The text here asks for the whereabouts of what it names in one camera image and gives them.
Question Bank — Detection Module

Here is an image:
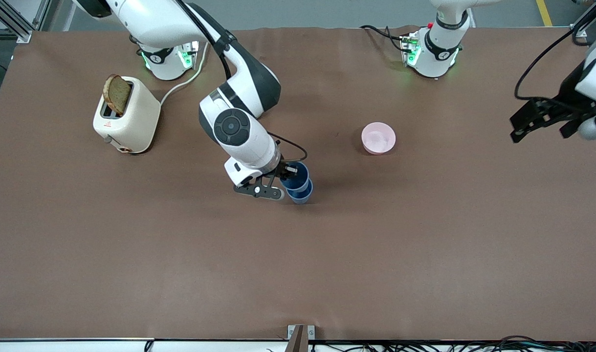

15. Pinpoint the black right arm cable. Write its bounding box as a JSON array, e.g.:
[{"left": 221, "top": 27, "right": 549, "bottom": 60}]
[{"left": 173, "top": 0, "right": 308, "bottom": 163}]

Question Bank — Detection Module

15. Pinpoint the brown toast slice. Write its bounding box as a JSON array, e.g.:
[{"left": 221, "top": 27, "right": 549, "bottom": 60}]
[{"left": 103, "top": 74, "right": 132, "bottom": 117}]

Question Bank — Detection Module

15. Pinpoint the blue plastic cup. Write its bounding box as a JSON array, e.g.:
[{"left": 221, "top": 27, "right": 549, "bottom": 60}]
[
  {"left": 285, "top": 179, "right": 314, "bottom": 205},
  {"left": 280, "top": 161, "right": 310, "bottom": 192}
]

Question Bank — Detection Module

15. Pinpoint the brown table cover mat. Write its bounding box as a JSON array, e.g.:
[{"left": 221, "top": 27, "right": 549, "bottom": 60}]
[{"left": 0, "top": 24, "right": 596, "bottom": 341}]

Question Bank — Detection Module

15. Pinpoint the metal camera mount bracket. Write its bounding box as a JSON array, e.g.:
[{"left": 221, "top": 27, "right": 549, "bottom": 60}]
[{"left": 287, "top": 325, "right": 316, "bottom": 352}]

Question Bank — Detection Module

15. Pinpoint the white table edge rail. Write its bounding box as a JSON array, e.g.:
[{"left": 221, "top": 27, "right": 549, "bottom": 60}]
[{"left": 0, "top": 338, "right": 596, "bottom": 352}]

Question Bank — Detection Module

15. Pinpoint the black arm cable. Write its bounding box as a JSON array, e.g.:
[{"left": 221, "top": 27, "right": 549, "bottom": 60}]
[
  {"left": 173, "top": 0, "right": 308, "bottom": 163},
  {"left": 515, "top": 0, "right": 596, "bottom": 102}
]

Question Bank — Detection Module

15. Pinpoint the aluminium profile frame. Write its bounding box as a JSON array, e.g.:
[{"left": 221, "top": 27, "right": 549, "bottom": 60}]
[{"left": 0, "top": 0, "right": 51, "bottom": 44}]

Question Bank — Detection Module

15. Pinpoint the black cable bundle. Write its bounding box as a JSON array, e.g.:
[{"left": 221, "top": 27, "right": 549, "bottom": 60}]
[{"left": 376, "top": 335, "right": 596, "bottom": 352}]

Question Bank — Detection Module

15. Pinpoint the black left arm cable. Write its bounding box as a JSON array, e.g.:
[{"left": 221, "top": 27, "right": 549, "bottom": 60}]
[{"left": 515, "top": 0, "right": 596, "bottom": 102}]

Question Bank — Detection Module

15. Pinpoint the white two-slot toaster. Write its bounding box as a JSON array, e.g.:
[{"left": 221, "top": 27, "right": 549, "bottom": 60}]
[{"left": 92, "top": 76, "right": 161, "bottom": 155}]

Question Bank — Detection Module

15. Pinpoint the pink plastic bowl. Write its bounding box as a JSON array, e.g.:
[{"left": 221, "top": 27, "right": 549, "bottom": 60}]
[{"left": 361, "top": 122, "right": 397, "bottom": 155}]

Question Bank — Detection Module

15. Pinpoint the white toaster power cable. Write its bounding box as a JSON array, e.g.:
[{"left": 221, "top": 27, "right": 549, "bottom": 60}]
[{"left": 159, "top": 42, "right": 209, "bottom": 106}]

